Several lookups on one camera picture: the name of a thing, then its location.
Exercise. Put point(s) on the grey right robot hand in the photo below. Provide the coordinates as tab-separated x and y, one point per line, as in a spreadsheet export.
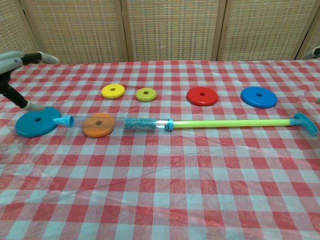
313	52

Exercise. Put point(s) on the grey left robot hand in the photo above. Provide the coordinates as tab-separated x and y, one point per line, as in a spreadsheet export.
10	61

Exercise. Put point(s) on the green and blue water pump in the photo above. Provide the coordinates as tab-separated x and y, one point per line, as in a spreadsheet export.
225	123

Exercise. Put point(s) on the red white checkered tablecloth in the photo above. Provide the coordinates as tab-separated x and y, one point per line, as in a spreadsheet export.
160	195

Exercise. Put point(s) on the woven folding screen panel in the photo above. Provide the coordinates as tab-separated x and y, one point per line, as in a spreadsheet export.
75	30
12	27
313	25
262	30
172	30

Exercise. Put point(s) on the large teal plastic disc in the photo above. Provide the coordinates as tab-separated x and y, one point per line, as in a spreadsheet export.
27	125

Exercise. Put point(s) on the blue plastic disc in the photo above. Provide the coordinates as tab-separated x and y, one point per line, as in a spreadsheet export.
250	97

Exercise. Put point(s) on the yellow plastic disc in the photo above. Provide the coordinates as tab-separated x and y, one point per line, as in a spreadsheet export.
107	93

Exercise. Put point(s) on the orange plastic disc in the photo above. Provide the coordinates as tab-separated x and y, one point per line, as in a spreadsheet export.
100	131

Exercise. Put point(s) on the red plastic disc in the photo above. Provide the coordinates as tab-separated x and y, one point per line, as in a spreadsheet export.
195	97

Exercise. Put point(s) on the small olive green disc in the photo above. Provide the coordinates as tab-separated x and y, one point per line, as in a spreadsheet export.
142	97

